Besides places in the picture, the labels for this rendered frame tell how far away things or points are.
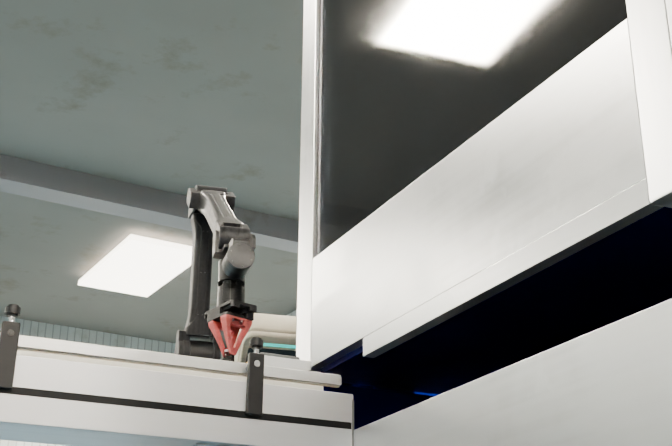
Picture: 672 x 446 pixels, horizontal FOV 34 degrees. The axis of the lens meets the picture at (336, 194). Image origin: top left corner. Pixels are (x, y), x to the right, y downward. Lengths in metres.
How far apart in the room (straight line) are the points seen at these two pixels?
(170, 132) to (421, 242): 5.13
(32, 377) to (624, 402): 0.79
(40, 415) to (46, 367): 0.07
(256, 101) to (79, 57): 1.02
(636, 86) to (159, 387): 0.78
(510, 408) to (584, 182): 0.28
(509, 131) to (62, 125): 5.41
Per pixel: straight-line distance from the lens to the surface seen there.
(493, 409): 1.34
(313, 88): 2.07
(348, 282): 1.76
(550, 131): 1.33
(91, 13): 5.56
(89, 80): 6.15
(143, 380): 1.57
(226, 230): 2.29
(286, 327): 2.75
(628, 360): 1.15
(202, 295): 2.65
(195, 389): 1.59
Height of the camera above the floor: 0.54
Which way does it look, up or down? 24 degrees up
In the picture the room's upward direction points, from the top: straight up
